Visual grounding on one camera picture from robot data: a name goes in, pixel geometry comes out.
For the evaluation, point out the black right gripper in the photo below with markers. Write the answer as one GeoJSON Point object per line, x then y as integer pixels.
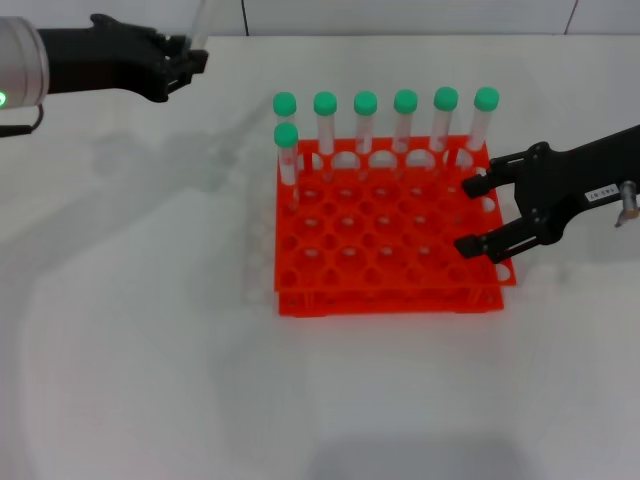
{"type": "Point", "coordinates": [560, 185]}

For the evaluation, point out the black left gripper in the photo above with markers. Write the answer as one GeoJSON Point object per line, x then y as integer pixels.
{"type": "Point", "coordinates": [100, 60]}

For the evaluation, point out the clear test tube green cap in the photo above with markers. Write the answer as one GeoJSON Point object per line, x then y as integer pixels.
{"type": "Point", "coordinates": [405, 101]}
{"type": "Point", "coordinates": [200, 25]}
{"type": "Point", "coordinates": [365, 103]}
{"type": "Point", "coordinates": [486, 99]}
{"type": "Point", "coordinates": [284, 104]}
{"type": "Point", "coordinates": [286, 135]}
{"type": "Point", "coordinates": [325, 103]}
{"type": "Point", "coordinates": [446, 98]}

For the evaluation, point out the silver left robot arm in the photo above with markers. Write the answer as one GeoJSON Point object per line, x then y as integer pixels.
{"type": "Point", "coordinates": [22, 60]}

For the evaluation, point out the orange test tube rack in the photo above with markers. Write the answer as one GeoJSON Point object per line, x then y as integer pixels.
{"type": "Point", "coordinates": [380, 270]}

